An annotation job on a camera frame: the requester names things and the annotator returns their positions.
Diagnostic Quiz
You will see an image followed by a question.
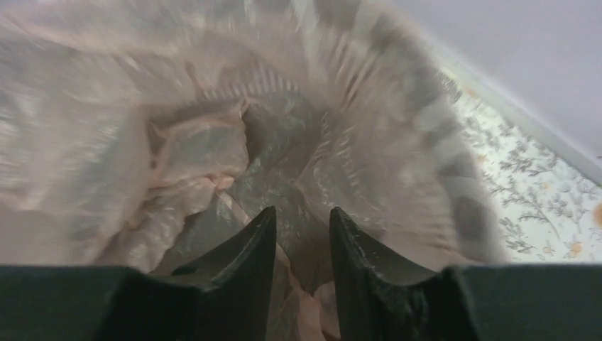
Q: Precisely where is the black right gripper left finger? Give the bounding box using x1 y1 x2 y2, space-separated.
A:
1 207 277 340

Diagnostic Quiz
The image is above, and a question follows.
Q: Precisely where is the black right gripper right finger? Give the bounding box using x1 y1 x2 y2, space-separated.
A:
329 208 601 341

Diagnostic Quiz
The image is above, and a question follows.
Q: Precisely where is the pink plastic trash bag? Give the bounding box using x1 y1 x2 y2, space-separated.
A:
1 1 510 340

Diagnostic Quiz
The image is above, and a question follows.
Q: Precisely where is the floral patterned table mat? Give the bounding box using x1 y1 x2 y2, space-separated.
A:
438 69 601 263

